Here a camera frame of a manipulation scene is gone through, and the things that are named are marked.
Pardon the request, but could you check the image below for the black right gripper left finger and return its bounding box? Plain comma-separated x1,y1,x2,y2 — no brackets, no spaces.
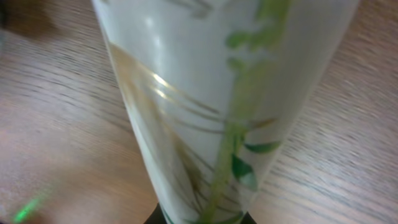
143,203,167,224

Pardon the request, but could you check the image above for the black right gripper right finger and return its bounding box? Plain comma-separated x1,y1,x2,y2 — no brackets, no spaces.
241,212,257,224

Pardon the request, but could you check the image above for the white cream tube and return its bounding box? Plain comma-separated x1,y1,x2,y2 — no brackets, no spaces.
93,0,358,223

